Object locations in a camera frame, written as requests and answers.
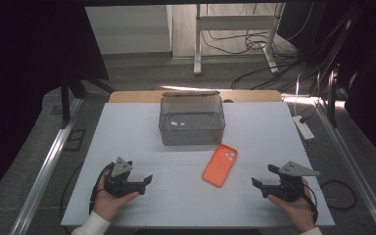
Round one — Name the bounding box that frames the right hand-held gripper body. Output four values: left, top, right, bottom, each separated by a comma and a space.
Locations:
265, 161, 321, 203

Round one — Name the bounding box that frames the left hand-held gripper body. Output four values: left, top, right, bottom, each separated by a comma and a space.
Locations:
103, 157, 135, 198

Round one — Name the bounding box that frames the orange phone case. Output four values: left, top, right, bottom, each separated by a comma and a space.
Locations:
201, 143, 239, 189

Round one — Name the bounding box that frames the grey transparent storage box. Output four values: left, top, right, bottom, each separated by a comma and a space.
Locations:
158, 92, 226, 147

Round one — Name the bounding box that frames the person's left hand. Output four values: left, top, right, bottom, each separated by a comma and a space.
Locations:
92, 174, 141, 222

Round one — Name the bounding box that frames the person's right hand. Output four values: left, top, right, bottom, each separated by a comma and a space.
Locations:
267, 177, 318, 233

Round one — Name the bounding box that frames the white table cover sheet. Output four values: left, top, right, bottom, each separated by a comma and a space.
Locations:
60, 102, 336, 227

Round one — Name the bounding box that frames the white power strip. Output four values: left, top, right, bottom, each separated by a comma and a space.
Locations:
292, 115, 315, 142

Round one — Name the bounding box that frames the wooden table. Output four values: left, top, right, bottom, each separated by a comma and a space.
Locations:
108, 89, 284, 104

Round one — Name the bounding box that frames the black metal stand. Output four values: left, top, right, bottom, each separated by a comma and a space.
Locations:
60, 75, 116, 129

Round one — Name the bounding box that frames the left hand-held gripper black cable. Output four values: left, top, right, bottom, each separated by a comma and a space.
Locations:
88, 162, 116, 215

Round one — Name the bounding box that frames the hand-held gripper black cable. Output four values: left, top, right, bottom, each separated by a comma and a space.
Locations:
302, 180, 319, 223
88, 162, 116, 215

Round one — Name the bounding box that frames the right hand-held gripper black cable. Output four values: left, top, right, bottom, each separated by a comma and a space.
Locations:
302, 180, 319, 223

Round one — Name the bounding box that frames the black looped floor cable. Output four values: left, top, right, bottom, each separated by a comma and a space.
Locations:
319, 179, 357, 211

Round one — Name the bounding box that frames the black power strip cable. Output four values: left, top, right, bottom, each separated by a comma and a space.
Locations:
299, 97, 321, 124

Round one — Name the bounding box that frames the aluminium frame rail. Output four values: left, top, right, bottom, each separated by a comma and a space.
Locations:
9, 97, 84, 235
313, 98, 376, 235

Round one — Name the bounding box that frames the thin white cable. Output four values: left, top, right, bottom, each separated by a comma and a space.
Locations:
293, 72, 303, 118

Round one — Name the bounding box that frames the black upright post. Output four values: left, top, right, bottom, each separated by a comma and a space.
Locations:
326, 65, 341, 128

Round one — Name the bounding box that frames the bundle of black floor cables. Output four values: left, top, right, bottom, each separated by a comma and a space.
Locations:
200, 3, 317, 91

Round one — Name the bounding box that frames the white desk frame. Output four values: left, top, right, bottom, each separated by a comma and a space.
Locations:
193, 3, 286, 76

